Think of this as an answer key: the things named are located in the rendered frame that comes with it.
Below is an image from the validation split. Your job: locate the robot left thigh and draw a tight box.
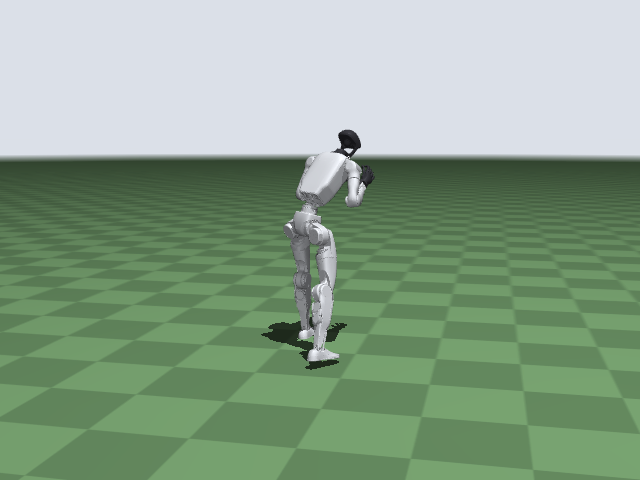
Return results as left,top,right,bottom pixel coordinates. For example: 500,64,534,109
283,219,311,288

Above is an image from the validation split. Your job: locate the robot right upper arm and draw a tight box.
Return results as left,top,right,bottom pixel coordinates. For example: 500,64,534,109
344,159,362,207

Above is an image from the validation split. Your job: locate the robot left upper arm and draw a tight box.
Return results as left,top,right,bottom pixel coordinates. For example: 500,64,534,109
296,156,316,201

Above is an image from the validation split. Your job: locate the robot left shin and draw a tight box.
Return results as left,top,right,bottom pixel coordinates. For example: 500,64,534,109
293,272,311,331

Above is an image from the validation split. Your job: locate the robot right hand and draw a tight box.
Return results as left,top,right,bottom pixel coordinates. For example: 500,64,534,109
360,165,375,188

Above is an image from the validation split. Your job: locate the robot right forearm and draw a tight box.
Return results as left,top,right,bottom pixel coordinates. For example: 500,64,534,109
357,182,366,206

